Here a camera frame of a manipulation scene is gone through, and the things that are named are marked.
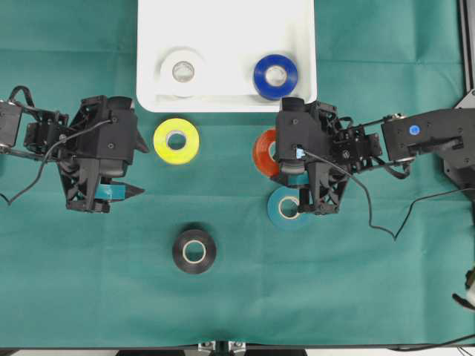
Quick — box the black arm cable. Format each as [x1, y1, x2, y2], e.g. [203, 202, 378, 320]
[0, 118, 114, 207]
[296, 148, 475, 242]

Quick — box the blue tape roll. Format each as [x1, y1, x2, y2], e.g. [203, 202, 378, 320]
[253, 54, 298, 100]

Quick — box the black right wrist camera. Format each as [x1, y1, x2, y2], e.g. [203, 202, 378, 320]
[275, 97, 327, 175]

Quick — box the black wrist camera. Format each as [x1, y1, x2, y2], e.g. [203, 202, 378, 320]
[275, 97, 327, 175]
[68, 96, 139, 178]

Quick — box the metal table clamp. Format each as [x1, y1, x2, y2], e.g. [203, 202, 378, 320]
[197, 340, 246, 356]

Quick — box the green tape roll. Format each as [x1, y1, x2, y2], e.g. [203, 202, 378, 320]
[267, 186, 311, 231]

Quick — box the black tape roll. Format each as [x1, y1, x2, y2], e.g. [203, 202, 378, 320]
[172, 229, 217, 274]

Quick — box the aluminium frame rail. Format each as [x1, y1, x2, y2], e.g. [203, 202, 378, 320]
[458, 0, 474, 94]

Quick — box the yellow tape roll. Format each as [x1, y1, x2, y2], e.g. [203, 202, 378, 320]
[153, 118, 200, 165]

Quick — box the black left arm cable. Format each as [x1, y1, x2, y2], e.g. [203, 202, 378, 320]
[0, 118, 114, 207]

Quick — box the red tape roll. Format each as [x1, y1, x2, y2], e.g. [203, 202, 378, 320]
[252, 128, 278, 177]

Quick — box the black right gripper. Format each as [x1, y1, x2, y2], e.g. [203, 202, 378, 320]
[274, 102, 349, 215]

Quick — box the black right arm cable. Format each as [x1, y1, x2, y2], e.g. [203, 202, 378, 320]
[296, 148, 475, 242]

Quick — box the white tape roll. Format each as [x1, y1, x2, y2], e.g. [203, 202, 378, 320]
[154, 48, 206, 98]

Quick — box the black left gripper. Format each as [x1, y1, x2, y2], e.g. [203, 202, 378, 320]
[59, 95, 150, 214]

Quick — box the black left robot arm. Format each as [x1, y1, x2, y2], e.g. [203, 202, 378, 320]
[1, 85, 149, 214]

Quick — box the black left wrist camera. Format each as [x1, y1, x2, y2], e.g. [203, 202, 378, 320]
[68, 96, 139, 178]

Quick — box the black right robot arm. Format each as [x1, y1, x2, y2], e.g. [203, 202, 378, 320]
[271, 97, 474, 215]

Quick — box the white plastic case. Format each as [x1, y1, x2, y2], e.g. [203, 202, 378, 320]
[136, 1, 318, 113]

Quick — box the green table cloth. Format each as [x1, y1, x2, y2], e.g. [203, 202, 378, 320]
[1, 1, 474, 348]

